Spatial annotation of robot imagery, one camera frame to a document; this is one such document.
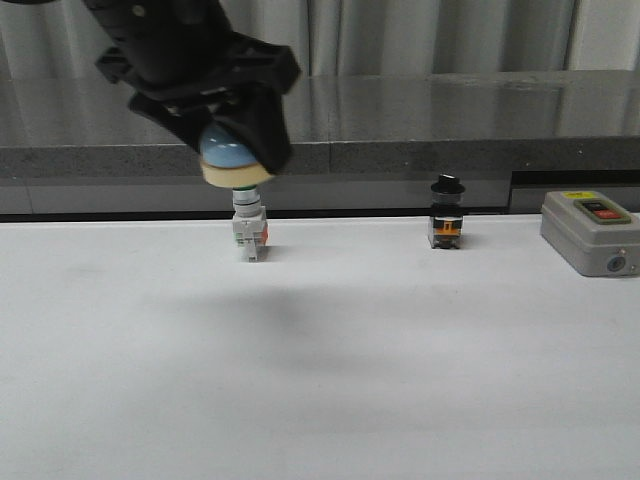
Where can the grey push button box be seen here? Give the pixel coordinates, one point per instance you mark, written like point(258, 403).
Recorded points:
point(594, 234)

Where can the grey curtain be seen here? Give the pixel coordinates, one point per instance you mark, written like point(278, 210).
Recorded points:
point(60, 39)

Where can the grey stone counter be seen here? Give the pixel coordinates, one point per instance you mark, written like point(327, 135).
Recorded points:
point(362, 145)

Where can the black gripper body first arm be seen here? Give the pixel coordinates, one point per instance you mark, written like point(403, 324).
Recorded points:
point(175, 50)

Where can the blue call bell cream base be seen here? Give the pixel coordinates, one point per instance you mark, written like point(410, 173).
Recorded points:
point(226, 162)

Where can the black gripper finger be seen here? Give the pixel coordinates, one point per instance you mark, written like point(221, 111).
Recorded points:
point(257, 120)
point(188, 127)

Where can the green pilot light switch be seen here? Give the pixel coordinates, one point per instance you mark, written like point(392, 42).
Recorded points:
point(249, 222)

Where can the black rotary selector switch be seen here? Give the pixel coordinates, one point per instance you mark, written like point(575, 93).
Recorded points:
point(446, 213)

